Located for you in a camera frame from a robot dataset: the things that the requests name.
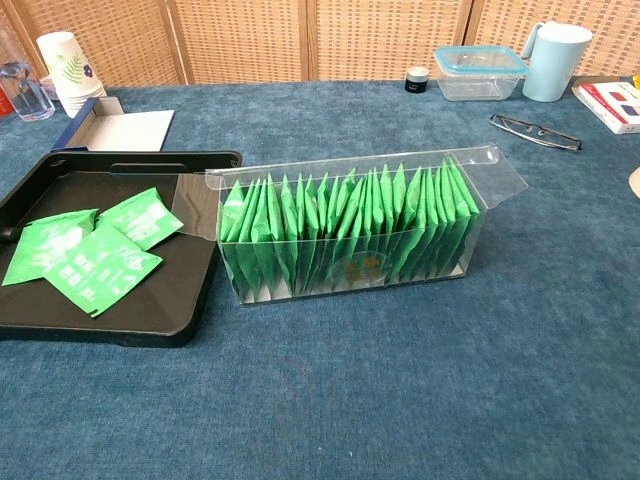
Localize small black jar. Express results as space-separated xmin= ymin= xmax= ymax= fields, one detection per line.
xmin=404 ymin=66 xmax=430 ymax=94

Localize white fern print paper cup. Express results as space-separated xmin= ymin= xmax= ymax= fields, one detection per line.
xmin=35 ymin=31 xmax=107 ymax=101

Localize black frame eyeglasses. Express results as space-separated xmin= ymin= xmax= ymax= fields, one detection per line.
xmin=488 ymin=113 xmax=584 ymax=153

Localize blue velvet tablecloth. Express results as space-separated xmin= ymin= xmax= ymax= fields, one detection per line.
xmin=0 ymin=74 xmax=640 ymax=480

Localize light blue plastic pitcher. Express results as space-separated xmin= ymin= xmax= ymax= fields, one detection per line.
xmin=522 ymin=20 xmax=594 ymax=104

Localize black plastic tray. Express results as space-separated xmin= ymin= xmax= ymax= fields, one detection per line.
xmin=0 ymin=151 xmax=245 ymax=350

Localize clear lid with blue rim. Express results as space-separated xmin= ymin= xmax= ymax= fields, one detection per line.
xmin=433 ymin=44 xmax=529 ymax=80

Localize white red flat box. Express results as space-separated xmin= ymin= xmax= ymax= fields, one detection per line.
xmin=571 ymin=81 xmax=640 ymax=135

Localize clear plastic packet box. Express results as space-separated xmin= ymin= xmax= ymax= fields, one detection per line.
xmin=172 ymin=142 xmax=530 ymax=306

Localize woven rattan screen panel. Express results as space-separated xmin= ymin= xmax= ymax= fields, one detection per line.
xmin=9 ymin=0 xmax=194 ymax=86
xmin=462 ymin=0 xmax=640 ymax=79
xmin=305 ymin=0 xmax=474 ymax=82
xmin=167 ymin=0 xmax=319 ymax=85
xmin=0 ymin=0 xmax=54 ymax=81

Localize clear plastic food container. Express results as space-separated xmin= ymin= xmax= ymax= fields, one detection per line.
xmin=436 ymin=69 xmax=521 ymax=102

